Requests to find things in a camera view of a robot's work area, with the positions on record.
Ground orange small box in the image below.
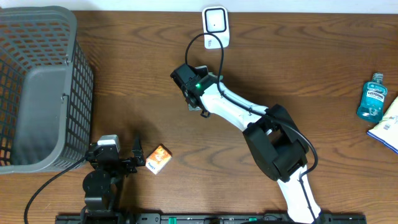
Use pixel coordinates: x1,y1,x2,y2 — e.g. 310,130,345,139
146,144,172,175

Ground teal mouthwash bottle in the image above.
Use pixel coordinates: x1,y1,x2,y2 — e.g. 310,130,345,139
356,72,388,123

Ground cream snack bag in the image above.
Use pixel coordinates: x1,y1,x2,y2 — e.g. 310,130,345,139
367,98,398,154

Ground light green tissue pack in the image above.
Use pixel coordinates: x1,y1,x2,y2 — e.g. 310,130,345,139
188,104,201,111

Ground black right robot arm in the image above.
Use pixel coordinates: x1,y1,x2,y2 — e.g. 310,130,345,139
171,69,322,223

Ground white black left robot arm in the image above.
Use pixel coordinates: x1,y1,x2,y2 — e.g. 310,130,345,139
80,134,146,224

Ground white barcode scanner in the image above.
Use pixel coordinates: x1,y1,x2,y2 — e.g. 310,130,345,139
202,6,230,48

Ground grey plastic basket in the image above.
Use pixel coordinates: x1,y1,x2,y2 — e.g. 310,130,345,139
1,6,94,174

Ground black mounting rail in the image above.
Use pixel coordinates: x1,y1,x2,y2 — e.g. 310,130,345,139
55,213,367,224

